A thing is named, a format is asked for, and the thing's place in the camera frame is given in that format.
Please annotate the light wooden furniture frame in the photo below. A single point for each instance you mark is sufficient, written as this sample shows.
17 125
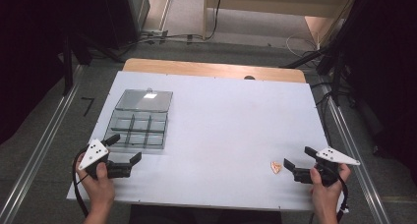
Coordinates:
278 3

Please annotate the black cabinet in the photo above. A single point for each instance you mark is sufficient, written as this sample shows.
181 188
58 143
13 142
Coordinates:
126 14

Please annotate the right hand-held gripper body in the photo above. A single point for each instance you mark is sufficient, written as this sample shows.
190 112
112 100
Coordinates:
327 166

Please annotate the black metal stand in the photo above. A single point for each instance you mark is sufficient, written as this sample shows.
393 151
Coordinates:
68 67
331 63

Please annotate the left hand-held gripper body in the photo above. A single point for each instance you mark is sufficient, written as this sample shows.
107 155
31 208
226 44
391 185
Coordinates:
98 156

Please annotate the small orange triangular pick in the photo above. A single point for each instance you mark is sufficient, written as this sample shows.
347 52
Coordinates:
276 167

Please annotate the person's left hand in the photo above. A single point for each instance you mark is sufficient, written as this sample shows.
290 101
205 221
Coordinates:
98 188

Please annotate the person's dark legs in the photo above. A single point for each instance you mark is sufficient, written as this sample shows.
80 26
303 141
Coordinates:
203 215

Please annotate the person's right hand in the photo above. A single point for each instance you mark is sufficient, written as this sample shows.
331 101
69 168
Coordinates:
327 194

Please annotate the aluminium floor rail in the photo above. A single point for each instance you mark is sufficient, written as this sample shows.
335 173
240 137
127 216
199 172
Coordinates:
357 161
39 152

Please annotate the clear plastic compartment box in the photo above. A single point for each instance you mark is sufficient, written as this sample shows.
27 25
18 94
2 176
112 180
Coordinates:
141 121

